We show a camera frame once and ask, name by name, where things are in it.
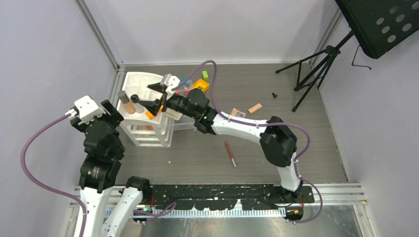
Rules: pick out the white plastic drawer organizer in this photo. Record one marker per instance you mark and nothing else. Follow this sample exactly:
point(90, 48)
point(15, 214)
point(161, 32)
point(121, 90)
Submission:
point(142, 128)

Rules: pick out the black tripod stand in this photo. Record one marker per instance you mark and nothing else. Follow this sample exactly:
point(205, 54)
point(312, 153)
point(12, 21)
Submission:
point(377, 25)

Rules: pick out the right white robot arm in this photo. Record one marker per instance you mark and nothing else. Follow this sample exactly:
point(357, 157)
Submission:
point(277, 141)

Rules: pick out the teal toy block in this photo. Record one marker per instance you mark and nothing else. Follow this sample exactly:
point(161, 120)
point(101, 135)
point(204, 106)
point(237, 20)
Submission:
point(188, 83)

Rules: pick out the yellow toy block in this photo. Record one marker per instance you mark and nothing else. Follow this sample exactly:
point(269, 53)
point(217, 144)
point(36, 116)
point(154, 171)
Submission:
point(201, 85)

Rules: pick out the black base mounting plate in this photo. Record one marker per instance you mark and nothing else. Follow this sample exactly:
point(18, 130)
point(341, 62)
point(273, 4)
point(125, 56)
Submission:
point(224, 197)

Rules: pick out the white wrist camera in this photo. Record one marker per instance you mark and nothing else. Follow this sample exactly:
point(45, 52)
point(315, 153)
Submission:
point(86, 108)
point(169, 84)

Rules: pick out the foundation tube grey cap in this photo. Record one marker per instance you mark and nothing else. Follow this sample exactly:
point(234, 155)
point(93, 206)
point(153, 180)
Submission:
point(125, 100)

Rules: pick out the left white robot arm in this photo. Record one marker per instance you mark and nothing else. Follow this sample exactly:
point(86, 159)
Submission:
point(91, 219)

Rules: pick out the aluminium rail frame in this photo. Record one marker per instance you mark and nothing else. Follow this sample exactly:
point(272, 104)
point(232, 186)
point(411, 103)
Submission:
point(325, 195)

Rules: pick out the green toy block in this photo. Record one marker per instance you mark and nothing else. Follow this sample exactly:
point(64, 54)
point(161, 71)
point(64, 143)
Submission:
point(205, 75)

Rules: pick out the red makeup pencil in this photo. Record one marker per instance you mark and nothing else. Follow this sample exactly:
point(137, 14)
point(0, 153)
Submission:
point(230, 154)

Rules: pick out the clear plastic drawer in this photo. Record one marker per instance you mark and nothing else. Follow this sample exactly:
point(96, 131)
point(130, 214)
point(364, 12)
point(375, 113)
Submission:
point(185, 122)

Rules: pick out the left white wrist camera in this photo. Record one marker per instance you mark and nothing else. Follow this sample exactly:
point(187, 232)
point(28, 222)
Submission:
point(86, 108)

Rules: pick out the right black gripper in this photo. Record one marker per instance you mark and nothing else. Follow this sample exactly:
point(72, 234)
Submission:
point(152, 106)

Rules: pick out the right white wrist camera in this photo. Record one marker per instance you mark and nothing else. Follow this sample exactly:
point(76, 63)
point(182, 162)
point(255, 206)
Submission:
point(169, 84)

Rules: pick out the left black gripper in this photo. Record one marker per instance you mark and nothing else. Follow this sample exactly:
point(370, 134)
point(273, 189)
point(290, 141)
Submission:
point(111, 111)

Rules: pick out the orange cream tube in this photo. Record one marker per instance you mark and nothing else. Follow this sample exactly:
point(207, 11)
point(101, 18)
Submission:
point(149, 115)

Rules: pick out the eyeshadow palette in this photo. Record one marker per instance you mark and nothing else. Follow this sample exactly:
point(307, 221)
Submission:
point(236, 113)

